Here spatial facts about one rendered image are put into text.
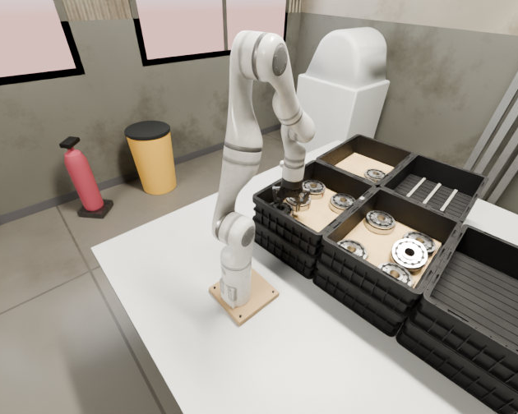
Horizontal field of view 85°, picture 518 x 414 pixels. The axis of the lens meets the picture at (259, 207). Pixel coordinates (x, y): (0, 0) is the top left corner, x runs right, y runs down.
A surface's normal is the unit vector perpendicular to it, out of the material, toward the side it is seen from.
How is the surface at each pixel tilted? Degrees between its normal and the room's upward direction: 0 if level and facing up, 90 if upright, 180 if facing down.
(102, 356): 0
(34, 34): 90
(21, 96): 90
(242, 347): 0
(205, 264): 0
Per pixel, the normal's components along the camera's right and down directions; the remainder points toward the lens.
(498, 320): 0.03, -0.79
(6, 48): 0.66, 0.48
